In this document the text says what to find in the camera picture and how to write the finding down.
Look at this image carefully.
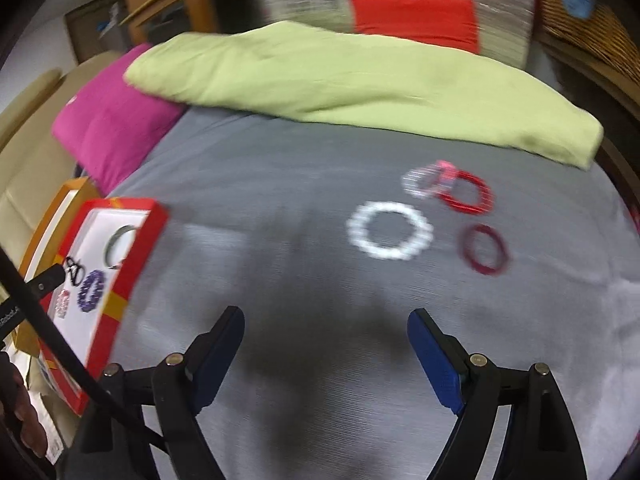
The black loop hair tie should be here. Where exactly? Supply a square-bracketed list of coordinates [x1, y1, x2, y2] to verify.
[64, 256, 86, 287]

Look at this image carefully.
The red bead bracelet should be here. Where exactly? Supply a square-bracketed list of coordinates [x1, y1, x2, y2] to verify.
[439, 170, 496, 216]

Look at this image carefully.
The orange jewelry box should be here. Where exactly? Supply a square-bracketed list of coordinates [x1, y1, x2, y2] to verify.
[12, 176, 101, 356]

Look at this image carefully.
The person's left hand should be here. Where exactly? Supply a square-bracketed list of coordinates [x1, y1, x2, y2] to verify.
[1, 351, 48, 458]

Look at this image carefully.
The red box lid tray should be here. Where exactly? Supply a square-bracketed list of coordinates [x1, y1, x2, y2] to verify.
[37, 197, 170, 417]

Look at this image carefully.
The beige leather sofa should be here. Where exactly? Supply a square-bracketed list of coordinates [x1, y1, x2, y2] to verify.
[1, 51, 120, 275]

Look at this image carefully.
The magenta square pillow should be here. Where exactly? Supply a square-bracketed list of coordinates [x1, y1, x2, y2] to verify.
[52, 44, 186, 195]

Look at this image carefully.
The grey bed blanket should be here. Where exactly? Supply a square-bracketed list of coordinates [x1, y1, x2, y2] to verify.
[111, 108, 639, 479]

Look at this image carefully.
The dark red flat bangle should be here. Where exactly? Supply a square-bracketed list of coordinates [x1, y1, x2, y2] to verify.
[460, 223, 510, 276]

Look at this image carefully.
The light green bolster pillow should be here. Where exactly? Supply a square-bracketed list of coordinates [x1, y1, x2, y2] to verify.
[125, 21, 603, 169]

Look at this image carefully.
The wooden cabinet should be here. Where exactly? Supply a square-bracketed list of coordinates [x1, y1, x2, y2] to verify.
[64, 0, 259, 62]

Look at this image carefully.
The wicker basket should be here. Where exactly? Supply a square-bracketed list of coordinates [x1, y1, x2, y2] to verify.
[538, 0, 639, 84]

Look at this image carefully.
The red small cushion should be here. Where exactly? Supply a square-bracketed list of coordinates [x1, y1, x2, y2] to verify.
[349, 0, 480, 54]

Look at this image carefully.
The black cable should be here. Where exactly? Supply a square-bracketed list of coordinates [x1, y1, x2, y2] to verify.
[0, 246, 170, 453]

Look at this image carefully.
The pink bead bracelet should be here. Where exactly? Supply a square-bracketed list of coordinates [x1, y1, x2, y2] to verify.
[53, 288, 73, 320]

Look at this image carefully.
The purple bead bracelet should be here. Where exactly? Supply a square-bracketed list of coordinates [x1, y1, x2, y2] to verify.
[77, 268, 108, 313]

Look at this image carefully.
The white pearl bead bracelet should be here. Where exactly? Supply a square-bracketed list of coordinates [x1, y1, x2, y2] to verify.
[346, 200, 434, 261]

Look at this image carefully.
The clear pink crystal bracelet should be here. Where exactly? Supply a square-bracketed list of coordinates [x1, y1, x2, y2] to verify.
[400, 159, 464, 201]

